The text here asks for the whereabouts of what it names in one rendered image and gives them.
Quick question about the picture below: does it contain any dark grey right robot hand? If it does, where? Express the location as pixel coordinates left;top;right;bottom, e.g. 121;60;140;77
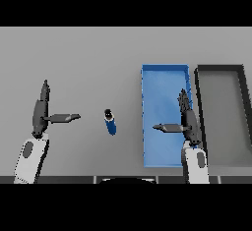
152;87;203;145

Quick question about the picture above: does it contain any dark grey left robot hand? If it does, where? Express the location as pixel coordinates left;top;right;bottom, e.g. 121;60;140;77
31;79;82;140

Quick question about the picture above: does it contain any blue bin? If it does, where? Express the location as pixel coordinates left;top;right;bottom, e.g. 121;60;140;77
141;64;195;169

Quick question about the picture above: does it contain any dark grey bin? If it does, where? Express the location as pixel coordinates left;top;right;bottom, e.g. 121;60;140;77
193;64;252;170

